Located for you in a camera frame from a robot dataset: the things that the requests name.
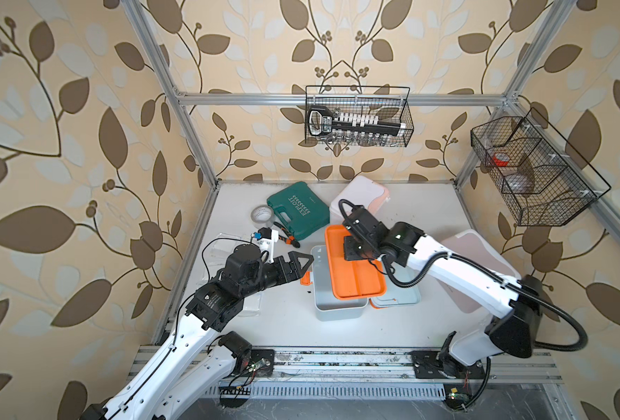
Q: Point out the green plastic tool case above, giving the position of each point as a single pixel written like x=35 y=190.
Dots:
x=299 y=210

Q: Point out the white box pink trim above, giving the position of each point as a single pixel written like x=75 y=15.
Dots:
x=361 y=191

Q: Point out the orange tray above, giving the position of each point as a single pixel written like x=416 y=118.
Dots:
x=351 y=279

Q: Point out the orange black pliers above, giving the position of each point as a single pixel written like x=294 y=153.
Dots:
x=286 y=235

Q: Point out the blue box orange trim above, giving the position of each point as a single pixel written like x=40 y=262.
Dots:
x=330 y=308

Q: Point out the red tape roll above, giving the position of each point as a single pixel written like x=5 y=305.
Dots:
x=500 y=159

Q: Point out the grey duct tape roll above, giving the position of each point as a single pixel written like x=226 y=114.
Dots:
x=263 y=216

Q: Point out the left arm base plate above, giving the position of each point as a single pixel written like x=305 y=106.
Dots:
x=257 y=362

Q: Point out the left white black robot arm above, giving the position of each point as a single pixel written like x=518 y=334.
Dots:
x=199 y=353

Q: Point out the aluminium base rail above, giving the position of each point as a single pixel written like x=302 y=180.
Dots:
x=396 y=365

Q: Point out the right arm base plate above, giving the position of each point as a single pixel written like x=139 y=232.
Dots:
x=431 y=362

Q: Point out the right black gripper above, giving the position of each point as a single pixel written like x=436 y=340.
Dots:
x=348 y=246

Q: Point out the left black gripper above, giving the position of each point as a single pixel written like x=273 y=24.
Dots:
x=293 y=274

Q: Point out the black socket set rail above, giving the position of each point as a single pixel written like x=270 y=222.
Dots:
x=322 y=121

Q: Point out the right wire basket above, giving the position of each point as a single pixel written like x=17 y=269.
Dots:
x=549 y=181

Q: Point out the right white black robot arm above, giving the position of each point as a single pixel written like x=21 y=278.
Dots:
x=408 y=254

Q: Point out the pink first aid box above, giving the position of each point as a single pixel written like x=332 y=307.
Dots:
x=470 y=244

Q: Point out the back wire basket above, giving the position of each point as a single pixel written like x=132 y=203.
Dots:
x=388 y=103

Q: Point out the wire basket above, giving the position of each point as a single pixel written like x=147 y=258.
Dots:
x=549 y=181
x=388 y=103

